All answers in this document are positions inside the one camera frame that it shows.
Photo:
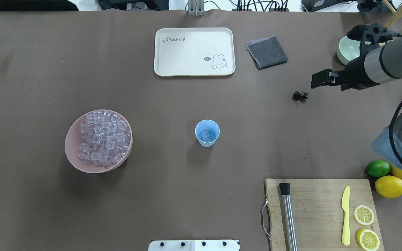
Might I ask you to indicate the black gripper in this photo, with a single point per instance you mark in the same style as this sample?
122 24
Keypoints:
355 74

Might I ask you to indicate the dark red cherries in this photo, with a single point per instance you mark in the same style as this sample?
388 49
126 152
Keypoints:
300 96

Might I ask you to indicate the clear ice cubes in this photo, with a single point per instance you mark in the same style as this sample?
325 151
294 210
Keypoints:
106 139

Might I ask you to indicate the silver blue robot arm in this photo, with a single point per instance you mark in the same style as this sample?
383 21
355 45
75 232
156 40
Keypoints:
379 62

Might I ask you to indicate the light blue cup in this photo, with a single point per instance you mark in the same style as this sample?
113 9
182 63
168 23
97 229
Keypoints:
207 132

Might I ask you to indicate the mint green bowl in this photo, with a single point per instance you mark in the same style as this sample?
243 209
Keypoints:
347 50

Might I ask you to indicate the grey folded cloth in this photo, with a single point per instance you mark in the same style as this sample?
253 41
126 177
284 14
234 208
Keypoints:
266 52

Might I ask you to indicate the wooden glass holder tree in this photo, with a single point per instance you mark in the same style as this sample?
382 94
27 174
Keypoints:
397 14

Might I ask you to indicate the green lime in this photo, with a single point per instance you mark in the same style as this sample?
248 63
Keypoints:
378 168

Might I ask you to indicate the yellow plastic knife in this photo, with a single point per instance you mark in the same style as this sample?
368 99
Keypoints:
345 204

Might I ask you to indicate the cream rabbit tray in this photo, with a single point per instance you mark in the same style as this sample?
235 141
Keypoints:
194 52

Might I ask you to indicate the bamboo cutting board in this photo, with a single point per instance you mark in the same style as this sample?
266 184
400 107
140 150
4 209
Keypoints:
317 213

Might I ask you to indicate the lemon slice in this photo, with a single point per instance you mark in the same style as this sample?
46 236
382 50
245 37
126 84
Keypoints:
364 215

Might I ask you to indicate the steel muddler black tip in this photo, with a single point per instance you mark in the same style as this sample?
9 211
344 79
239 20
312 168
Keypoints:
289 221

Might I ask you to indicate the lemon half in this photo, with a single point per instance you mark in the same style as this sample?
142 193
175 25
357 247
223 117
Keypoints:
368 240

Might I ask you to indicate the pink bowl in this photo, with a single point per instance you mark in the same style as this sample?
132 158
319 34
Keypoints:
72 142

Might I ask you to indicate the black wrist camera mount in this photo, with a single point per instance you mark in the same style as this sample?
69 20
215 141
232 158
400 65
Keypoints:
370 36

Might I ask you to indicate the aluminium frame post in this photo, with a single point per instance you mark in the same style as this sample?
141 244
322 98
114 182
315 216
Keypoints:
195 8

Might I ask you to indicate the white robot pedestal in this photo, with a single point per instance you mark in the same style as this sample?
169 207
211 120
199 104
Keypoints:
195 245

